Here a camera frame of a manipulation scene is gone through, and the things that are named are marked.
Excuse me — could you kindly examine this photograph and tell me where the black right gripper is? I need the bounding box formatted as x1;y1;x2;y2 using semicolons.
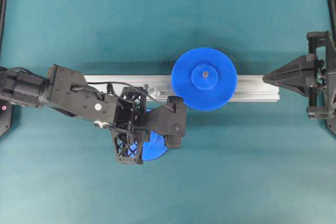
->
263;31;335;120

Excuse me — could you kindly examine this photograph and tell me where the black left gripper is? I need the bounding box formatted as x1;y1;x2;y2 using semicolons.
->
107;86;147;165

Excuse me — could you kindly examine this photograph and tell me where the small blue gear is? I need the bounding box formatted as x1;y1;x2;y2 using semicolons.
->
140;131;167;162

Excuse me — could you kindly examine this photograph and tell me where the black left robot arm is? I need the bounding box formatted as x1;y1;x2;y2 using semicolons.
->
1;65;149;165

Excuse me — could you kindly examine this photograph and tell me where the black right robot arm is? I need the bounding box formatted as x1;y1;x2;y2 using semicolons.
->
263;31;335;134

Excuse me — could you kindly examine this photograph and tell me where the large blue gear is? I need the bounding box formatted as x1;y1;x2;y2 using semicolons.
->
171;47;238;112

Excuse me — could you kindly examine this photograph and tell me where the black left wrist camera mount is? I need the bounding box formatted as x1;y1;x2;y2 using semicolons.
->
142;96;187;149

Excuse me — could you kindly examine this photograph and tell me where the black camera cable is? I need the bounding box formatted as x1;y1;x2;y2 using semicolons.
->
70;81;177;111

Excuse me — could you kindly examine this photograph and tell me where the silver aluminium extrusion rail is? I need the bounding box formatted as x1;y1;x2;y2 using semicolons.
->
85;75;280;102

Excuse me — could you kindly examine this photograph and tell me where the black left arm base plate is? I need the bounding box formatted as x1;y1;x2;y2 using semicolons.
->
0;100;13;137

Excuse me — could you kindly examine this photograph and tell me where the black left frame post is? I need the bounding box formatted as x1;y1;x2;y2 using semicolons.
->
0;0;11;59

